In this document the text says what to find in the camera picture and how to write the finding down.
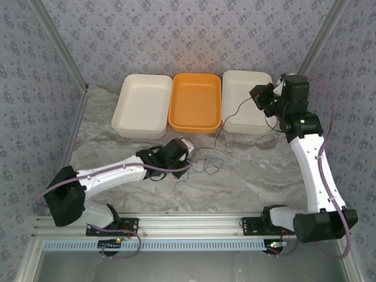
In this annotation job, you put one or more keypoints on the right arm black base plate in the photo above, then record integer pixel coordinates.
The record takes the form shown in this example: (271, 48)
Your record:
(249, 227)

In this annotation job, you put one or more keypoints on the white plastic bin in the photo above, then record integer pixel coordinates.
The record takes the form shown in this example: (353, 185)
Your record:
(241, 88)
(141, 102)

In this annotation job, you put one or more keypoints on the steel lower shelf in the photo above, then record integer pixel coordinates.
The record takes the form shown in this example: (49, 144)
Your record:
(188, 267)

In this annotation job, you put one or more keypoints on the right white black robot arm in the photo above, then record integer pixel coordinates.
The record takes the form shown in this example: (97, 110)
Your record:
(314, 176)

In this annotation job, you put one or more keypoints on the black controller board with LEDs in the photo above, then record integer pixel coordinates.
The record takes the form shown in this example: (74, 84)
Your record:
(107, 243)
(276, 249)

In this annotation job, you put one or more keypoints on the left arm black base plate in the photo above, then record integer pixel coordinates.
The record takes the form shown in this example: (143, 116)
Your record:
(132, 223)

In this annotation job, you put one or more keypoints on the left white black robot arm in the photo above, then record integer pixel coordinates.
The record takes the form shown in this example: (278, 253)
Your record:
(111, 173)

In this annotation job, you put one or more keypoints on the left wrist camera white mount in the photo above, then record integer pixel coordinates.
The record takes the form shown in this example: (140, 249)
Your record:
(188, 146)

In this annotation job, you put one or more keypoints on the aluminium mounting rail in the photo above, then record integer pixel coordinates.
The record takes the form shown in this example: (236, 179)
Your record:
(188, 224)

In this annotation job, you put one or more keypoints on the orange plastic bin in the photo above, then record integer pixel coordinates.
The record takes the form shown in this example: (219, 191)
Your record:
(194, 102)

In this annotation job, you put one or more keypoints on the aluminium table side rail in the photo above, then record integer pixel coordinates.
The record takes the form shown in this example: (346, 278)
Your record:
(77, 117)

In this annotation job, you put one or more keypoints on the aluminium frame post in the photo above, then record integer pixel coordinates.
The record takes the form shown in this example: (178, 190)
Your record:
(318, 44)
(61, 44)

